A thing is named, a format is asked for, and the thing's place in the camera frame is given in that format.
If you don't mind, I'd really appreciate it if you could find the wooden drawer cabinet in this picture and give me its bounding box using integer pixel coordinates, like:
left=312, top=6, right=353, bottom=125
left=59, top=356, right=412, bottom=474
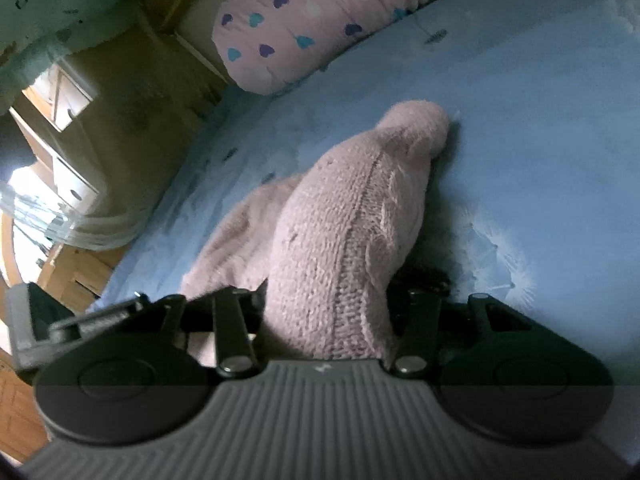
left=9, top=60, right=103, bottom=213

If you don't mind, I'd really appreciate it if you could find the teal fringed cloth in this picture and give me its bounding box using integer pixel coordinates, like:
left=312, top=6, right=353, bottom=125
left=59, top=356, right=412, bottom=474
left=0, top=0, right=153, bottom=108

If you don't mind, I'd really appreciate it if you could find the blue dandelion print bed sheet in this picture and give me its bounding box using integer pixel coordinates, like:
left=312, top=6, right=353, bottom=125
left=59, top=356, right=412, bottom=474
left=87, top=0, right=640, bottom=411

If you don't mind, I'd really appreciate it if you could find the wooden bed headboard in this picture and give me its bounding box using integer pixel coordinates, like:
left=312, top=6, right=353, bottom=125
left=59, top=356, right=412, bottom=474
left=134, top=0, right=236, bottom=93

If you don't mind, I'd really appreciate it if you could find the pink heart print quilt roll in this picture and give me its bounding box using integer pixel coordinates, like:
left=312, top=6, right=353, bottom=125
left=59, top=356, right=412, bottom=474
left=212, top=0, right=506, bottom=97

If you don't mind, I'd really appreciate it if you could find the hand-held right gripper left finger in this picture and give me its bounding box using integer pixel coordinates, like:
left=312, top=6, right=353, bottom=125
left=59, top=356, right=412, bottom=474
left=117, top=285, right=271, bottom=380

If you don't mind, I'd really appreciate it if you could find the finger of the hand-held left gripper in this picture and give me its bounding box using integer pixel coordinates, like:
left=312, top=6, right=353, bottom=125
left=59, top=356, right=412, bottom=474
left=49, top=291, right=152, bottom=343

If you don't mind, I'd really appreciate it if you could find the beige curtain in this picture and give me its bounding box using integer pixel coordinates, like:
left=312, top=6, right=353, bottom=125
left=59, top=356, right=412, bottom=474
left=62, top=7, right=233, bottom=252

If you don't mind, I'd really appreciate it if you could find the sheer white curtain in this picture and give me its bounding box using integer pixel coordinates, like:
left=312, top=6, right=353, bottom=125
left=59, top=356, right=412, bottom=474
left=0, top=180, right=85, bottom=253

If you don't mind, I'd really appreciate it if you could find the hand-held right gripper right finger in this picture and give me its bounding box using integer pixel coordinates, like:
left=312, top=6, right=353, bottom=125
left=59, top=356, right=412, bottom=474
left=387, top=270, right=532, bottom=380

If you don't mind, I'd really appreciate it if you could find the pink knitted sweater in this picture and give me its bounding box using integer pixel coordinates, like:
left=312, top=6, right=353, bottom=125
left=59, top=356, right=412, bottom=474
left=180, top=100, right=452, bottom=362

